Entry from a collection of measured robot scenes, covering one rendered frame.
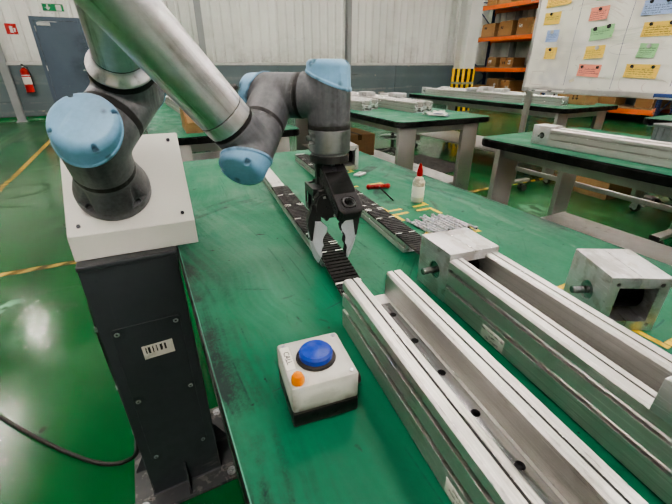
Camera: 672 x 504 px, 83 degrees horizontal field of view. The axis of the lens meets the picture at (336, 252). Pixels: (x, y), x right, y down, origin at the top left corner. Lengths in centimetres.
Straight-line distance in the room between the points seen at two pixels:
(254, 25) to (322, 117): 1120
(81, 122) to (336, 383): 61
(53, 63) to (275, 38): 530
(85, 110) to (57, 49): 1060
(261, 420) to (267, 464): 6
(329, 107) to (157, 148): 51
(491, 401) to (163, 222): 74
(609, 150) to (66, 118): 201
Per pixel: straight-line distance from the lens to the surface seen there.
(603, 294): 71
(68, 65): 1139
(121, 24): 55
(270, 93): 68
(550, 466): 42
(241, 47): 1175
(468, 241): 71
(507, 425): 45
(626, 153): 212
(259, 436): 48
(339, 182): 67
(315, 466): 45
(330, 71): 66
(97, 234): 94
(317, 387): 45
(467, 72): 862
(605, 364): 52
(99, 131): 79
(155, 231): 94
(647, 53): 355
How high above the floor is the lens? 115
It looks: 26 degrees down
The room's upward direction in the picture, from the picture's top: straight up
